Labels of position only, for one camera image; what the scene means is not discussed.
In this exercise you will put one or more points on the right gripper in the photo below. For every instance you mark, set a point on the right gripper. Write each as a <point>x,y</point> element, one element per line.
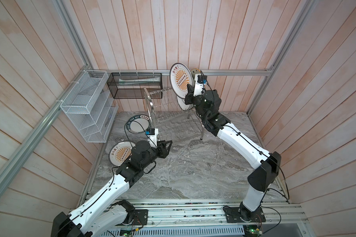
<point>191,97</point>

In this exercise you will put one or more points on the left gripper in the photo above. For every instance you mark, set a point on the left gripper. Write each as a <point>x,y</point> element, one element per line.
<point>162,149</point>

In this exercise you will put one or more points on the orange sunburst plate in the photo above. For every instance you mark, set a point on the orange sunburst plate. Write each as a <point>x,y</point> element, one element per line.
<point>180,78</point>
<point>120,152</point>

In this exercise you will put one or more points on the white plate green outline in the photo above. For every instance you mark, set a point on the white plate green outline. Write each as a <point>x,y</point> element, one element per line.
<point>183,106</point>

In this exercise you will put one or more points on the star pattern orange rim plate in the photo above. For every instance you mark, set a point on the star pattern orange rim plate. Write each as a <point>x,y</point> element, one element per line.
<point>194,72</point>

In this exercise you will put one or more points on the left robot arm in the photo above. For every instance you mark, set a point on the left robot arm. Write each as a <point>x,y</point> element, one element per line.
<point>101,212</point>

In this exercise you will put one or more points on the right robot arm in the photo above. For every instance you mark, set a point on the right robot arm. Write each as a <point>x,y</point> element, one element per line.
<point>266,165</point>

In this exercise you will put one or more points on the steel two-tier dish rack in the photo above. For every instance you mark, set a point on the steel two-tier dish rack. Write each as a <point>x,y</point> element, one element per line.
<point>172,122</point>

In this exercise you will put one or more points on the white plate dark green rim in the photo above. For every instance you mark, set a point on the white plate dark green rim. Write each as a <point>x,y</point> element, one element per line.
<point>138,124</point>

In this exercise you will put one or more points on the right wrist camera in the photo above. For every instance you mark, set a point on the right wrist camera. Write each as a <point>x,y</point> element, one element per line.
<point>200,82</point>

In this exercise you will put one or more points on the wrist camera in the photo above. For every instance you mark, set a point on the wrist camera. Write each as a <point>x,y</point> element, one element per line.
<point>200,82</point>
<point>152,134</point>

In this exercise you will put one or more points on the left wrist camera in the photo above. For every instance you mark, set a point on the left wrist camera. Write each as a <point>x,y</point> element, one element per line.
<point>152,134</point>

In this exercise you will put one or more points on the black mesh wall basket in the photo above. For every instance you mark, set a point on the black mesh wall basket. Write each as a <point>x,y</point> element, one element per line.
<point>132,85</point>

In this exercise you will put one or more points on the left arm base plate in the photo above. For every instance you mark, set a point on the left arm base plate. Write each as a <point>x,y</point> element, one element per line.
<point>138,217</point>

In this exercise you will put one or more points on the white wire mesh shelf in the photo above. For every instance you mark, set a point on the white wire mesh shelf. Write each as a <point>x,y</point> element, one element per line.
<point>89,107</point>

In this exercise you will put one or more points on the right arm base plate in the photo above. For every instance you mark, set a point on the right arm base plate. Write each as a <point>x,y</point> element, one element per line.
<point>234,214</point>

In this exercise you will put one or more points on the horizontal aluminium wall bar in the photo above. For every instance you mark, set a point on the horizontal aluminium wall bar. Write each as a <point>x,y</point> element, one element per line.
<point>210,72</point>

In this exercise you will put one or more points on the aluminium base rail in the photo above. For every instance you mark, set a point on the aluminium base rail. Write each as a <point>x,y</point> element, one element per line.
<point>175,212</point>

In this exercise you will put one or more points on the right aluminium frame bar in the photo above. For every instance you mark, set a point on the right aluminium frame bar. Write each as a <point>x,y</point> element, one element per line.
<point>304,14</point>

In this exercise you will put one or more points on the aluminium frame bar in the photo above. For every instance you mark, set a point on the aluminium frame bar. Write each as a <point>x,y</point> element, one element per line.
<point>18,159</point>
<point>304,14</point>

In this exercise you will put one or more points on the left aluminium frame bar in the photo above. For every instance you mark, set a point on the left aluminium frame bar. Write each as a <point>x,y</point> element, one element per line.
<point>18,159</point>

